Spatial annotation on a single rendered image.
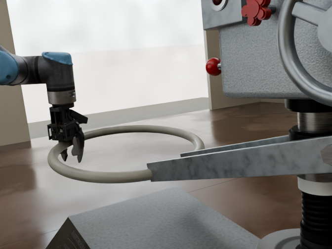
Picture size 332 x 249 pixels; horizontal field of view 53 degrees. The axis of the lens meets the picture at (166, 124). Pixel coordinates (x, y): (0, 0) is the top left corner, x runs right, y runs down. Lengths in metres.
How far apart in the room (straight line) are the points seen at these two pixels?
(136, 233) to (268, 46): 0.50
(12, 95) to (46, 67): 6.07
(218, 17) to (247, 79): 0.10
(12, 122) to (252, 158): 6.77
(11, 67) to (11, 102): 6.19
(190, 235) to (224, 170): 0.19
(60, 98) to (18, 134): 6.14
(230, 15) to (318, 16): 0.15
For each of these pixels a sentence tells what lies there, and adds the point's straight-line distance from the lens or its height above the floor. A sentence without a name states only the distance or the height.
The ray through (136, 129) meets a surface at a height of 0.94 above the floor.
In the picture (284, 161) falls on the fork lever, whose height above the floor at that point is 1.00.
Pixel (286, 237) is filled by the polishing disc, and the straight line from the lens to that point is 0.69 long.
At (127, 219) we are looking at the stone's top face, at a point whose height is 0.80.
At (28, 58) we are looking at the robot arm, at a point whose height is 1.23.
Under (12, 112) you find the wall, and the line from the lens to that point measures 7.18.
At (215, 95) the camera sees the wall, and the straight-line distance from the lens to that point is 8.68.
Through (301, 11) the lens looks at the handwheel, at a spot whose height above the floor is 1.20.
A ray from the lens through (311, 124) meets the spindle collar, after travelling 0.53.
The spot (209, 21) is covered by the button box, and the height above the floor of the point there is 1.22.
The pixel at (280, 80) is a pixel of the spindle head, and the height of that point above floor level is 1.13.
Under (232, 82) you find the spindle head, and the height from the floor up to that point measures 1.13.
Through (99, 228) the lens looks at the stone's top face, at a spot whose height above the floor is 0.80.
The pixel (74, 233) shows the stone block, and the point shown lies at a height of 0.79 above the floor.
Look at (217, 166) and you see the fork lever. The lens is 0.64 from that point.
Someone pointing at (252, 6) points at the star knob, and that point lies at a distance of 0.43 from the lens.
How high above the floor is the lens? 1.16
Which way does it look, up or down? 10 degrees down
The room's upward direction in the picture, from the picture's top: 6 degrees counter-clockwise
